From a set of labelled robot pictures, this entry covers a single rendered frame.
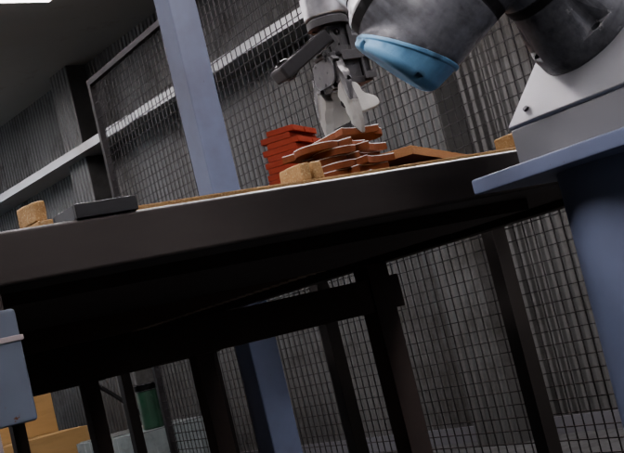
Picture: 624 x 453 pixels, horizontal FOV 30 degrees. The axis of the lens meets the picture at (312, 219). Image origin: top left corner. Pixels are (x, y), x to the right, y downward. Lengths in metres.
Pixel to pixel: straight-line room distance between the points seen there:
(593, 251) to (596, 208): 0.05
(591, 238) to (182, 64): 2.46
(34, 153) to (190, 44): 5.97
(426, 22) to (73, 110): 7.34
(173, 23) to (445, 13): 2.44
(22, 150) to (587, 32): 8.60
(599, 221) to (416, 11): 0.33
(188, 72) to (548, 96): 2.37
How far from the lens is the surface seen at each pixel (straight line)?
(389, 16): 1.41
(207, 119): 3.72
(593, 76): 1.43
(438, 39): 1.40
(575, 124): 1.43
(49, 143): 9.41
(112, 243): 1.34
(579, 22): 1.46
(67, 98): 8.73
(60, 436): 9.01
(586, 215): 1.45
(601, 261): 1.44
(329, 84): 1.95
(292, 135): 2.65
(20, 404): 1.26
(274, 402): 3.65
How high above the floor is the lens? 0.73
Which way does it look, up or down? 5 degrees up
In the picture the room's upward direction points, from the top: 14 degrees counter-clockwise
